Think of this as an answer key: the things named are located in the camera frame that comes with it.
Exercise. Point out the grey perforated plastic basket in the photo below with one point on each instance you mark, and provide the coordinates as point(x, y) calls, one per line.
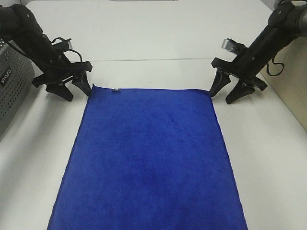
point(16, 75)

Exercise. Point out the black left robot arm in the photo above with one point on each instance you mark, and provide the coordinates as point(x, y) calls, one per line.
point(21, 31)

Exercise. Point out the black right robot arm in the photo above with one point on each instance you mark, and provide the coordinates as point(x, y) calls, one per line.
point(286, 23)

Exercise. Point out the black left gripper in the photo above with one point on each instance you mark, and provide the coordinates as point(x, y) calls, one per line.
point(56, 75)

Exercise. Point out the blue microfibre towel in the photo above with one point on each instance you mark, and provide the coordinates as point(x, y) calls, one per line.
point(148, 159)

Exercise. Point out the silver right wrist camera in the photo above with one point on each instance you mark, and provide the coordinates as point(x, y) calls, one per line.
point(233, 46)

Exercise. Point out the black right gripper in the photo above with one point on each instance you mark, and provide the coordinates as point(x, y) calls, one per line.
point(245, 66)

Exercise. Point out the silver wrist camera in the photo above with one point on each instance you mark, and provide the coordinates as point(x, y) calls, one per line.
point(233, 46)
point(64, 45)

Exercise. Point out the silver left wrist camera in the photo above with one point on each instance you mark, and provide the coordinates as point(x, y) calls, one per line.
point(64, 45)

